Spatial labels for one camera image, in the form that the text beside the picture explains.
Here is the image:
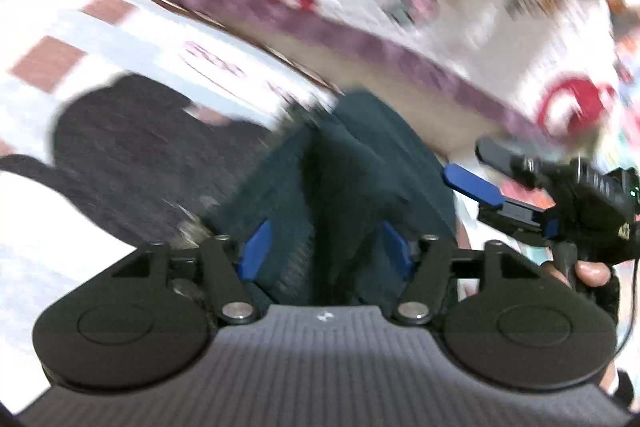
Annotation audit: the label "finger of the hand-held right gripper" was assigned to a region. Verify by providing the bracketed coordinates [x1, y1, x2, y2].
[442, 163, 560, 249]
[474, 137, 553, 194]

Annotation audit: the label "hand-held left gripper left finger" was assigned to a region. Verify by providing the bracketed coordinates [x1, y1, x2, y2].
[112, 220, 276, 325]

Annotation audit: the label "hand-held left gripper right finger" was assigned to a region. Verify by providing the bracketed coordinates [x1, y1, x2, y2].
[381, 221, 539, 326]

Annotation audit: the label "dark teal denim pants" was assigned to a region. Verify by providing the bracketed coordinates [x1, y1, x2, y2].
[200, 89, 458, 308]

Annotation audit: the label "person's right hand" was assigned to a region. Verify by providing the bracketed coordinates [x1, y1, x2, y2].
[550, 257, 623, 330]

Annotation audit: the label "cartoon printed bed sheet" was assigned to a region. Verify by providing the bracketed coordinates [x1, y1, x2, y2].
[0, 0, 556, 414]

